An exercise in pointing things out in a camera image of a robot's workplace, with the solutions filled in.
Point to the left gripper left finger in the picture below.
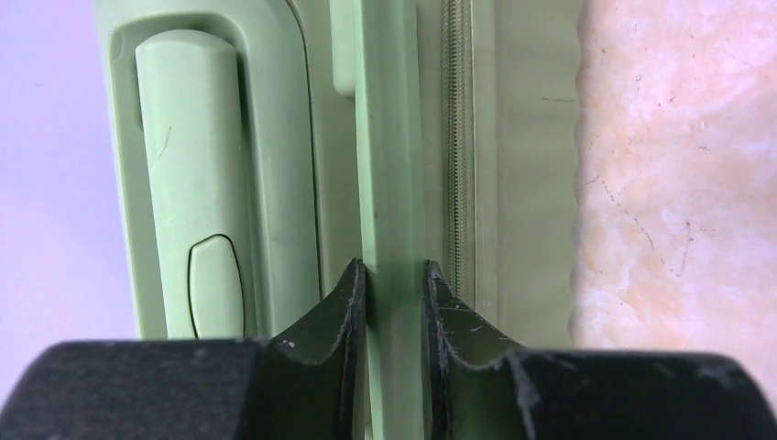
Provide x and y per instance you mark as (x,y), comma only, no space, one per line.
(194,395)

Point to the green suitcase blue lining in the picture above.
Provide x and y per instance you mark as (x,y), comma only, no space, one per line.
(380,188)

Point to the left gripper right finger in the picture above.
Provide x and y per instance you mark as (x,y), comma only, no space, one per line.
(576,395)

